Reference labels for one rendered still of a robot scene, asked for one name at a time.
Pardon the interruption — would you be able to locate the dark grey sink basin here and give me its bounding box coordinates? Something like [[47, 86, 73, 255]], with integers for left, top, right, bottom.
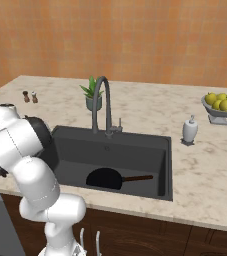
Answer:
[[39, 124, 174, 202]]

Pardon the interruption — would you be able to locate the brown salt shaker white top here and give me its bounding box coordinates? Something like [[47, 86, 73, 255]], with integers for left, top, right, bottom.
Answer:
[[30, 91, 39, 104]]

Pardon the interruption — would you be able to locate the dark wood cupboard door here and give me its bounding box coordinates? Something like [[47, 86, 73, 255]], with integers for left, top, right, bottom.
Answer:
[[0, 193, 91, 256], [184, 225, 227, 256], [84, 207, 193, 256]]

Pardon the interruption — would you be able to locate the grey dishwasher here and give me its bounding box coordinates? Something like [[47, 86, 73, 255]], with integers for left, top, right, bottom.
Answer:
[[0, 191, 27, 256]]

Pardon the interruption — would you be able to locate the black pan with brown handle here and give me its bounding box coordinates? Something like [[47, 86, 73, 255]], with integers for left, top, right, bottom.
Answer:
[[85, 167, 155, 191]]

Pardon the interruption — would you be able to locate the brown pepper shaker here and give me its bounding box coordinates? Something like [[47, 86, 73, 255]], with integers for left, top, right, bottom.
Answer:
[[22, 90, 31, 104]]

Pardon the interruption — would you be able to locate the silver cupboard handle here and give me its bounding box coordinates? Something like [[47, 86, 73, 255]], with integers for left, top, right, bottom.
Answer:
[[94, 230, 102, 256], [79, 227, 86, 256]]

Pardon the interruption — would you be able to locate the green plant in grey pot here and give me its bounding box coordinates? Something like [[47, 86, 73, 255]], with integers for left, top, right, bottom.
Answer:
[[79, 75, 105, 112]]

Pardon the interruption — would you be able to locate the grey fruit bowl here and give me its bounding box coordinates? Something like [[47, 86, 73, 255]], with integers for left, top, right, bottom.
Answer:
[[200, 95, 227, 126]]

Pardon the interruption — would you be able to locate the white soap dispenser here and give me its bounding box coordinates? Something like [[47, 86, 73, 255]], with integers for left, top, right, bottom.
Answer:
[[180, 114, 200, 147]]

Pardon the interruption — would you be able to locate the dark grey curved tap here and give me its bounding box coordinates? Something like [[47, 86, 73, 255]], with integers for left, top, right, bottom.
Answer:
[[91, 75, 124, 140]]

